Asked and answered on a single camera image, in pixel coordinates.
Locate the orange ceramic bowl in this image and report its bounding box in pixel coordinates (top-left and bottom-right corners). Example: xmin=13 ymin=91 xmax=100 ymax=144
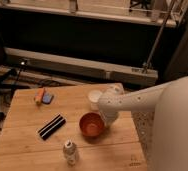
xmin=79 ymin=113 xmax=105 ymax=137

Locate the black white striped block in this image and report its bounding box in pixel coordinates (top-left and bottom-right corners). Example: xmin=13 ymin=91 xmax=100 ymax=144
xmin=38 ymin=115 xmax=66 ymax=140

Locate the small white plastic bottle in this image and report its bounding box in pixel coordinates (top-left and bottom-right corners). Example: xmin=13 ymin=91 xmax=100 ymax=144
xmin=63 ymin=140 xmax=79 ymax=166

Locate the metal pole stand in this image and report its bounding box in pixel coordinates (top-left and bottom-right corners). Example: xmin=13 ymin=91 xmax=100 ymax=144
xmin=142 ymin=0 xmax=177 ymax=74

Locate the long grey baseboard heater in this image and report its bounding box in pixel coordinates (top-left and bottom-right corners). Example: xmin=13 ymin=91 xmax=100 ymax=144
xmin=5 ymin=47 xmax=158 ymax=86

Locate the orange marker pen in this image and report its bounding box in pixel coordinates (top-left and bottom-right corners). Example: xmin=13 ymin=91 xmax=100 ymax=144
xmin=35 ymin=88 xmax=45 ymax=105

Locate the blue eraser block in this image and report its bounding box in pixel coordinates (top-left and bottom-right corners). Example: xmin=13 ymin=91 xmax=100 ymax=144
xmin=42 ymin=93 xmax=54 ymax=104

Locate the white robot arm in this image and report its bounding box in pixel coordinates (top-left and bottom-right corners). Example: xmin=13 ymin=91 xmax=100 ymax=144
xmin=98 ymin=76 xmax=188 ymax=171

